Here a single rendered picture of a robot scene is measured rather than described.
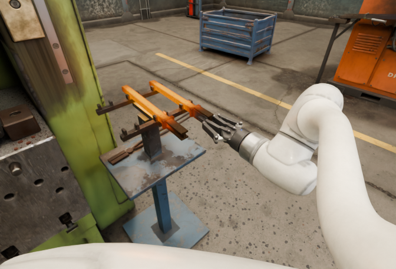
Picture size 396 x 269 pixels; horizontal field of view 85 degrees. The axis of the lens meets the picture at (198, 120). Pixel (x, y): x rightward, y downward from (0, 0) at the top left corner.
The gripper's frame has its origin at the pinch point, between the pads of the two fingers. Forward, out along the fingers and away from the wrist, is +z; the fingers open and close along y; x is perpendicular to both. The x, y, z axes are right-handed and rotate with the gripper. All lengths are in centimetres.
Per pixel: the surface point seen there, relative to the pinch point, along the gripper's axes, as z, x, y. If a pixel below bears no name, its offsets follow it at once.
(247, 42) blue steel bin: 181, -60, 262
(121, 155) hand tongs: 27.4, -24.9, -24.6
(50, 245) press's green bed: 25, -51, -63
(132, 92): 30.9, 1.2, -12.4
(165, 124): 4.1, 0.1, -13.7
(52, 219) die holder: 25, -38, -57
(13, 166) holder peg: 23, -5, -57
